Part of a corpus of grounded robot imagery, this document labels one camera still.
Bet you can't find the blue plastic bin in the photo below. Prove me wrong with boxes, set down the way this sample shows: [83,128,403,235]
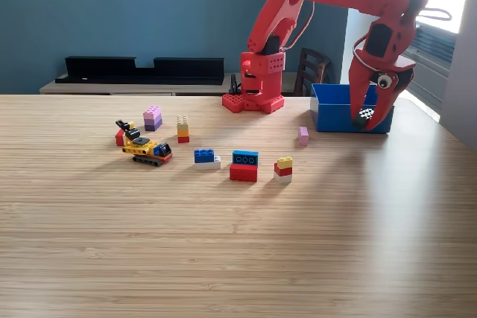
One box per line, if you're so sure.
[311,83,395,135]

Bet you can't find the tan orange red brick stack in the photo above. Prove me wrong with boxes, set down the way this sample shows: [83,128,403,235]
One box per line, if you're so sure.
[176,115,190,144]

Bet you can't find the grey window air conditioner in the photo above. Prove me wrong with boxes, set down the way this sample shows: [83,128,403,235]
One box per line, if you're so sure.
[378,12,458,114]

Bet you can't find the blue red brick stack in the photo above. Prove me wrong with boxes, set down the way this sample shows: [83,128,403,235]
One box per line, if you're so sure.
[229,150,259,183]

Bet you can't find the yellow toy digger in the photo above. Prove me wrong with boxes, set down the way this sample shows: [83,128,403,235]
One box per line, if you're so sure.
[115,119,174,168]

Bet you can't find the black brick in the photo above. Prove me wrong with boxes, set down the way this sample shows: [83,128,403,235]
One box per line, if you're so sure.
[352,106,376,130]

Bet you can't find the dark wooden chair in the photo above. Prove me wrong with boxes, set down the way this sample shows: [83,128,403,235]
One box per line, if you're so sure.
[293,48,332,98]

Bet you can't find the blue white brick stack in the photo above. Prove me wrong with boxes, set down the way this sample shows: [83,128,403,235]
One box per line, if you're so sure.
[193,149,221,171]

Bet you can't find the black shelf riser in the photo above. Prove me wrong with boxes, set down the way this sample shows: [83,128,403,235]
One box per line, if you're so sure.
[54,56,226,86]

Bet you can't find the pink purple brick stack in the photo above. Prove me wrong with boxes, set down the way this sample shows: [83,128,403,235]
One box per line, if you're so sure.
[142,105,163,133]

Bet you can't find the yellow red white brick stack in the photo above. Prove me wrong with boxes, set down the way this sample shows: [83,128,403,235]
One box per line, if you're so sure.
[274,156,294,184]

